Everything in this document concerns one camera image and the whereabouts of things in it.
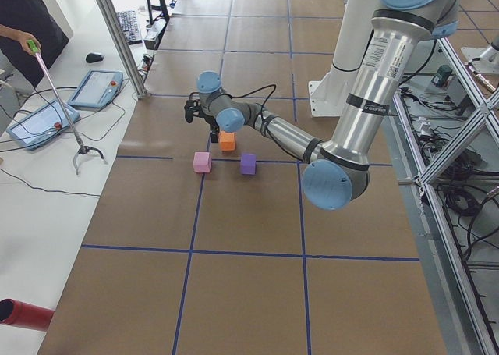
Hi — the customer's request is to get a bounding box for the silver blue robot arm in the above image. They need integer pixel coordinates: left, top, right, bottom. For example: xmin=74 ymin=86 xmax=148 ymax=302
xmin=185 ymin=0 xmax=460 ymax=210

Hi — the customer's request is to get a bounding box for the red cylinder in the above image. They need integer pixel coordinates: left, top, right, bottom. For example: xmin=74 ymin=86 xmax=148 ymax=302
xmin=1 ymin=298 xmax=55 ymax=332

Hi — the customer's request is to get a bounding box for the black keyboard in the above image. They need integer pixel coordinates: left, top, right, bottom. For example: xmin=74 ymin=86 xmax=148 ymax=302
xmin=116 ymin=10 xmax=143 ymax=45

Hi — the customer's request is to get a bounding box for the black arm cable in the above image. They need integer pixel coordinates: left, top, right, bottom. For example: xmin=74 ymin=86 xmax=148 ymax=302
xmin=229 ymin=83 xmax=278 ymax=116

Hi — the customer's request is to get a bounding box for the aluminium frame post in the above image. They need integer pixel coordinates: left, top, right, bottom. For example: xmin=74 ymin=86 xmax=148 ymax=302
xmin=95 ymin=0 xmax=147 ymax=99

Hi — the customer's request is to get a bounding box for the near blue teach pendant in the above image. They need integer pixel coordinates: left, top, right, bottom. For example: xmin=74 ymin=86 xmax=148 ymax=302
xmin=6 ymin=100 xmax=69 ymax=150

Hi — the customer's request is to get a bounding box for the far blue teach pendant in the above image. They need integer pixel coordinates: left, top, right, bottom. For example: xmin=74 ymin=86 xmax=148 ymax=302
xmin=67 ymin=69 xmax=124 ymax=110

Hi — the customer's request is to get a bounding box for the blue teach pendant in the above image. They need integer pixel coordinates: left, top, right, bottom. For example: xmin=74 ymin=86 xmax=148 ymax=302
xmin=6 ymin=100 xmax=69 ymax=150
xmin=67 ymin=69 xmax=124 ymax=110

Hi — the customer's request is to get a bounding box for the aluminium side rail frame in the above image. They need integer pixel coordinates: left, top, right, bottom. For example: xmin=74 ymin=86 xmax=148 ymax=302
xmin=393 ymin=38 xmax=498 ymax=354

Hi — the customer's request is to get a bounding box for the black computer mouse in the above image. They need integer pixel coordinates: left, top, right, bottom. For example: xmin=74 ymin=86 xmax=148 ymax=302
xmin=85 ymin=52 xmax=104 ymax=63

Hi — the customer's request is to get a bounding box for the orange foam cube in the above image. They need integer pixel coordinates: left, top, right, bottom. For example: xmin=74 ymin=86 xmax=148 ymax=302
xmin=219 ymin=131 xmax=236 ymax=152

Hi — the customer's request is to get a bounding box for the light pink foam cube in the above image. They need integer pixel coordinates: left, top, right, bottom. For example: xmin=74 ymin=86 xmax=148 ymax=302
xmin=193 ymin=151 xmax=212 ymax=173

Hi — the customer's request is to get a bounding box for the dark purple foam cube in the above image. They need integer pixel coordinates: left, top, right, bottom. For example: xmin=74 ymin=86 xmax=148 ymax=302
xmin=239 ymin=153 xmax=257 ymax=176

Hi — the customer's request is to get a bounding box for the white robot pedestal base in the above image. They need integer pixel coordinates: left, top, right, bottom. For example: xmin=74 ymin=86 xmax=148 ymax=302
xmin=309 ymin=0 xmax=380 ymax=118

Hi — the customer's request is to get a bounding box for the person forearm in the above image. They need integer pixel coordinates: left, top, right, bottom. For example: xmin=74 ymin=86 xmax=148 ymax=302
xmin=0 ymin=24 xmax=41 ymax=55

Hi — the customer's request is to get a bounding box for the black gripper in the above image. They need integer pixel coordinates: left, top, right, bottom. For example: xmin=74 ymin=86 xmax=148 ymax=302
xmin=201 ymin=108 xmax=219 ymax=144

